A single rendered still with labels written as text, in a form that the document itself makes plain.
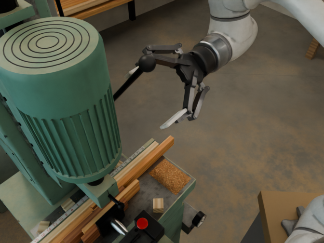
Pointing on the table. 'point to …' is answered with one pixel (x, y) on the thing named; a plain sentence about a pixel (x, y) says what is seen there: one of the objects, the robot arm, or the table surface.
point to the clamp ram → (111, 222)
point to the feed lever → (145, 59)
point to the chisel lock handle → (117, 202)
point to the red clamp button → (142, 223)
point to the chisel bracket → (101, 191)
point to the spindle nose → (96, 182)
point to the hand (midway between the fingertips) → (149, 99)
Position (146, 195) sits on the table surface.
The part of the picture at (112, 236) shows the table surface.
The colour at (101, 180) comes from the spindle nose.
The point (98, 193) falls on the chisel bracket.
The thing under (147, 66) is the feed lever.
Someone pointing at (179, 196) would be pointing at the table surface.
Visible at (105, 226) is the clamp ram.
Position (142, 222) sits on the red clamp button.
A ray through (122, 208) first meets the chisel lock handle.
